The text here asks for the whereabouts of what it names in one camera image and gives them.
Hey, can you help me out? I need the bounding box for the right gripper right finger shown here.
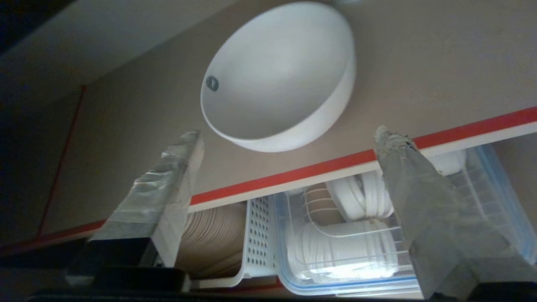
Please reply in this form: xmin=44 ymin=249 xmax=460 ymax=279
xmin=373 ymin=125 xmax=537 ymax=299

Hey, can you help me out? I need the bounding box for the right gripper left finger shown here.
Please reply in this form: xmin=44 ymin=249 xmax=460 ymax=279
xmin=67 ymin=131 xmax=205 ymax=291

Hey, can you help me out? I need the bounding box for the stack of white bowls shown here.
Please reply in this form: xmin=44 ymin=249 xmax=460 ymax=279
xmin=327 ymin=149 xmax=467 ymax=221

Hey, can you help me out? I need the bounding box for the beige plate stack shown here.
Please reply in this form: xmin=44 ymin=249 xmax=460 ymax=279
xmin=176 ymin=201 xmax=248 ymax=279

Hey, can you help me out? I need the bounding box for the clear plastic bin blue rim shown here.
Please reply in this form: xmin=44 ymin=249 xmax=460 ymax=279
xmin=273 ymin=144 xmax=537 ymax=297

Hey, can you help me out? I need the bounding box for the white plate stack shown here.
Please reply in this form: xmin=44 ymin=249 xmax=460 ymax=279
xmin=289 ymin=220 xmax=399 ymax=280

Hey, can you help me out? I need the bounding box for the white perforated plastic basket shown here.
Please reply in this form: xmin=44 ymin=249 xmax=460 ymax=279
xmin=191 ymin=195 xmax=280 ymax=290

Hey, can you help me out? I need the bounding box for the white round basin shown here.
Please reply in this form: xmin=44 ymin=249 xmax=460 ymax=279
xmin=200 ymin=1 xmax=357 ymax=153

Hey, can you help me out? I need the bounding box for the white wire dish rack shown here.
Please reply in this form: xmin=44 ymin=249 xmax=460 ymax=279
xmin=302 ymin=157 xmax=504 ymax=278

